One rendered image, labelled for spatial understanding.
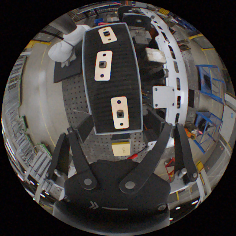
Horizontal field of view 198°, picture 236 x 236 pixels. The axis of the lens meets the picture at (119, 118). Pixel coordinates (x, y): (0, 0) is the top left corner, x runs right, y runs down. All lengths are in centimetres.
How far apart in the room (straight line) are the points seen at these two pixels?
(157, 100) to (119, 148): 20
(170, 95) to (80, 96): 69
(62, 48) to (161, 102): 70
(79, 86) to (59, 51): 42
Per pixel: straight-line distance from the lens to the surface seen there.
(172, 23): 91
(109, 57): 21
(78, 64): 74
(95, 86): 21
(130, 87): 19
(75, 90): 78
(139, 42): 32
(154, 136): 45
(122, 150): 28
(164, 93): 28
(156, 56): 33
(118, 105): 20
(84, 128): 15
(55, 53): 67
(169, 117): 46
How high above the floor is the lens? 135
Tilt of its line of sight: 67 degrees down
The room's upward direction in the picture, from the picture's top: 175 degrees counter-clockwise
